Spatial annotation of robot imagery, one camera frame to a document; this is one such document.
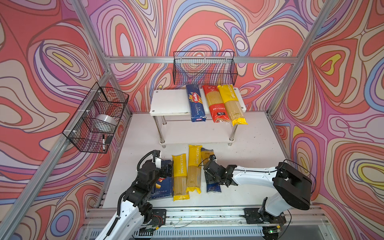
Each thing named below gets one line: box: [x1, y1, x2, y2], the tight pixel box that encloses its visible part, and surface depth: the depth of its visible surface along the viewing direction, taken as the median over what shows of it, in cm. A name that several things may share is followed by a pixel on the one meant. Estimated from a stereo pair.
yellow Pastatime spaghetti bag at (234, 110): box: [217, 84, 248, 126], surface depth 74 cm
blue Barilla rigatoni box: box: [149, 159, 174, 200], surface depth 77 cm
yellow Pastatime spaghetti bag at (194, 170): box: [186, 145, 203, 194], surface depth 88 cm
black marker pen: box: [102, 134, 106, 151], surface depth 74 cm
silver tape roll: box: [95, 114, 117, 127], surface depth 74 cm
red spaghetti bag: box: [202, 85, 231, 123], surface depth 75 cm
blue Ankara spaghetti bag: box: [206, 183, 222, 193], surface depth 82 cm
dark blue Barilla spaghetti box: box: [186, 84, 207, 122], surface depth 73 cm
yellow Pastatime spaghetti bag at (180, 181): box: [172, 153, 190, 201], surface depth 86 cm
